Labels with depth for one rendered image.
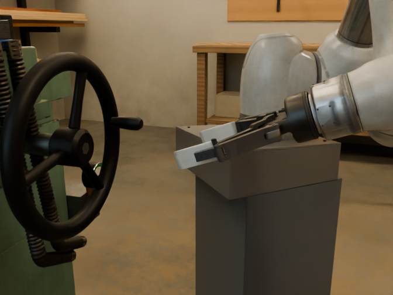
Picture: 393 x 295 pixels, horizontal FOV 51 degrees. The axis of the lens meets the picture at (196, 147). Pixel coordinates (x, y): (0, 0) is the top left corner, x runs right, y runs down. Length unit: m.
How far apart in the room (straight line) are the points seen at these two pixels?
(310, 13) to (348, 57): 2.73
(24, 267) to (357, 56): 0.89
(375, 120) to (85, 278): 1.45
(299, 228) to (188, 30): 3.17
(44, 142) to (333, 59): 0.74
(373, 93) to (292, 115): 0.11
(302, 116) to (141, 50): 3.75
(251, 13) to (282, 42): 2.81
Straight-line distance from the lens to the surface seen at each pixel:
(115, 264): 1.91
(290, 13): 3.84
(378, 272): 1.98
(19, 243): 0.89
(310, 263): 1.23
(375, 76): 0.62
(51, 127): 0.93
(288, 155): 1.04
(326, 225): 1.21
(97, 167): 0.98
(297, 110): 0.63
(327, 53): 1.13
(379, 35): 0.82
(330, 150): 1.12
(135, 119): 0.73
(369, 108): 0.62
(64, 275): 1.06
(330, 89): 0.62
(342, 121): 0.62
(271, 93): 1.08
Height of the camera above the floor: 0.99
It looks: 16 degrees down
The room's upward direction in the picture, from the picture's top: straight up
